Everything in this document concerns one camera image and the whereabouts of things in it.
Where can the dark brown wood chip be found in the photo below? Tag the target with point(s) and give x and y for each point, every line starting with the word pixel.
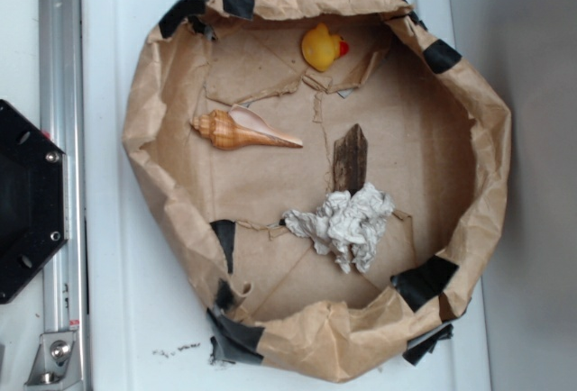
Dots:
pixel 350 161

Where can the brown paper bin liner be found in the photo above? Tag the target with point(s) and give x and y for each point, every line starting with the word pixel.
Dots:
pixel 439 142

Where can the orange spiral seashell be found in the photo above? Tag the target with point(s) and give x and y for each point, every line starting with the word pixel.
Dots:
pixel 240 127

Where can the crumpled white paper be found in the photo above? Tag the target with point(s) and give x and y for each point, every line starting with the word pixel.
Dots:
pixel 349 226

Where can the yellow rubber duck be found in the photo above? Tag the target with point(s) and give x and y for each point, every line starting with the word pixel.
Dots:
pixel 321 49

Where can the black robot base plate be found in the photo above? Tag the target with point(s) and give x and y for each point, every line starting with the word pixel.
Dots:
pixel 32 201

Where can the metal corner bracket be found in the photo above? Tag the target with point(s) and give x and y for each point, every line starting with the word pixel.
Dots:
pixel 56 363

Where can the aluminium frame rail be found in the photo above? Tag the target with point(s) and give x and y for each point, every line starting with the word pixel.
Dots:
pixel 61 107

